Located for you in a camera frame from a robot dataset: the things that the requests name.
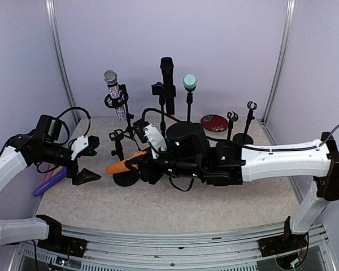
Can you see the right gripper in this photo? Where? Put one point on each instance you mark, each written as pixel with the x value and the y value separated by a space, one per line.
pixel 146 173

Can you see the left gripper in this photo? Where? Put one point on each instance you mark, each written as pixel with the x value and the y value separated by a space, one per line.
pixel 79 178

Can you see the black short stand orange mic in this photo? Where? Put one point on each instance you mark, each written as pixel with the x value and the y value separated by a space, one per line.
pixel 122 176

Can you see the purple microphone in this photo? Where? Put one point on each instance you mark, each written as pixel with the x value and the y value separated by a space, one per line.
pixel 50 182

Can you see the black short stand purple mic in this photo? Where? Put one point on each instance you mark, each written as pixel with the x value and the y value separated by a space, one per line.
pixel 232 118

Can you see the pink microphone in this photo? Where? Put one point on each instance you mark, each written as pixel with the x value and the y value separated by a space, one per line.
pixel 50 174

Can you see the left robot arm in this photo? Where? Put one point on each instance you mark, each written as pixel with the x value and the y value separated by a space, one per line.
pixel 40 146

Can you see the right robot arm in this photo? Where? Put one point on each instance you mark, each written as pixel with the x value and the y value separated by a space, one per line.
pixel 185 151

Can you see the black tripod microphone stand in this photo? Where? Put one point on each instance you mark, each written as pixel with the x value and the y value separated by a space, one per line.
pixel 129 131

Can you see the black tall round-base stand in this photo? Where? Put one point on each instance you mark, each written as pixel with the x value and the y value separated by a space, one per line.
pixel 158 89

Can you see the rhinestone silver-head microphone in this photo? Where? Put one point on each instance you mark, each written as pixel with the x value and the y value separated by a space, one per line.
pixel 115 98

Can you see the teal head microphone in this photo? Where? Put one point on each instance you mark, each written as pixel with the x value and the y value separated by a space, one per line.
pixel 189 82

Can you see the black microphone orange end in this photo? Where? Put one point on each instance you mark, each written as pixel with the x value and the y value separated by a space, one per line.
pixel 166 67

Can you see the red floral plate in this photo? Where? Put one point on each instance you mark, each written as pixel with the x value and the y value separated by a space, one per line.
pixel 214 123

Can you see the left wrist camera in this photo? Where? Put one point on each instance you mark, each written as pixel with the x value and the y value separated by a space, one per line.
pixel 78 145

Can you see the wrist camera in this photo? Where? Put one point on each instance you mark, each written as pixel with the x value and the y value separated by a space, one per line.
pixel 148 133
pixel 78 145

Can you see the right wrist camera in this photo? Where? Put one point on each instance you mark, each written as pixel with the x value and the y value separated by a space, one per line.
pixel 148 133

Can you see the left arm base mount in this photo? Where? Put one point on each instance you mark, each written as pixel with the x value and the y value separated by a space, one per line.
pixel 57 242

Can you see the aluminium front rail frame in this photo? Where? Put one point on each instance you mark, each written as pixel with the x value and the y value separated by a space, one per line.
pixel 109 250

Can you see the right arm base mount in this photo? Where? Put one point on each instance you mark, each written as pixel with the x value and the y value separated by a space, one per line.
pixel 281 244

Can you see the left aluminium corner post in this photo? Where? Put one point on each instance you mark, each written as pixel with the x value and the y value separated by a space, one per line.
pixel 53 25

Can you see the aluminium corner post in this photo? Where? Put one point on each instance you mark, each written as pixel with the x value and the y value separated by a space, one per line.
pixel 53 25
pixel 288 21

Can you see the right aluminium corner post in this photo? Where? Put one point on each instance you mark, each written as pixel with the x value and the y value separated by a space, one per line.
pixel 288 21

